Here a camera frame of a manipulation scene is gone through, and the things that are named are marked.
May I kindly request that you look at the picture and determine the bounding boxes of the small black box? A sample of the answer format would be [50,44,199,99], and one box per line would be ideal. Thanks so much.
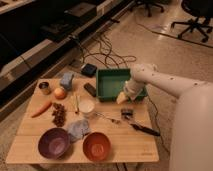
[84,83,96,97]

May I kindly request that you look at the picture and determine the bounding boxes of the white cup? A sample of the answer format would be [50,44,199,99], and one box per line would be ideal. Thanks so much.
[79,99,95,118]

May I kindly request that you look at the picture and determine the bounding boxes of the red bowl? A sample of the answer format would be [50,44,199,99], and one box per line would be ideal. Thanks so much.
[83,132,111,162]

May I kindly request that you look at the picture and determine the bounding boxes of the orange carrot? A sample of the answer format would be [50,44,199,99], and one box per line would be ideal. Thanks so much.
[31,101,52,118]

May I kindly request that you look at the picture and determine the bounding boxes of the black office chair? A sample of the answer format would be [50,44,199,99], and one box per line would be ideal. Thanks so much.
[171,0,213,43]

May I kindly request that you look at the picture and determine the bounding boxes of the crumpled blue cloth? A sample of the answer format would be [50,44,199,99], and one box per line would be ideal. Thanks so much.
[67,119,91,142]

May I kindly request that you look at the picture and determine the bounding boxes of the wooden stick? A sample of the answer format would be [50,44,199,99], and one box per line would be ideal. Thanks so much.
[71,94,80,114]

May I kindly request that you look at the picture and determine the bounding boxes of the small metal can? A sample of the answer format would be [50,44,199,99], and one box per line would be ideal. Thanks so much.
[39,82,51,95]

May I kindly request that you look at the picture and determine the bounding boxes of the metal fork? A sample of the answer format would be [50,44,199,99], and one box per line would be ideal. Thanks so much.
[94,112,121,124]

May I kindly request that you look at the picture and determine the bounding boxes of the black power adapter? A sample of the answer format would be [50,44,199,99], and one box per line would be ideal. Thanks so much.
[81,63,97,77]

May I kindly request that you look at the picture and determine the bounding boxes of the purple bowl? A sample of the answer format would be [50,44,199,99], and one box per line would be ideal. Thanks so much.
[38,128,70,159]

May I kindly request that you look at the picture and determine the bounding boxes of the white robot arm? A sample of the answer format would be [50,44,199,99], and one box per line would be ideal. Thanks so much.
[116,64,213,171]

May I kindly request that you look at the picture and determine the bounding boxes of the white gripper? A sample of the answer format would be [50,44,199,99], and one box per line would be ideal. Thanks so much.
[116,79,146,104]

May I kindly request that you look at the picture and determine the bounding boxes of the blue sponge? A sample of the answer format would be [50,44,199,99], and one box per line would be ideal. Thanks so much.
[60,73,74,90]

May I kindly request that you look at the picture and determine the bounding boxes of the brown grape bunch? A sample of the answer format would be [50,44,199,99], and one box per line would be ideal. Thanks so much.
[52,103,66,127]

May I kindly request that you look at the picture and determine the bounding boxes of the black floor cables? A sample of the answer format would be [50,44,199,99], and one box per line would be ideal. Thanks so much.
[69,31,138,69]

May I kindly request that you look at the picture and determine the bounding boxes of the green plastic tray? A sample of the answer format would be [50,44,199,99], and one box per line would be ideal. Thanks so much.
[95,68,149,103]

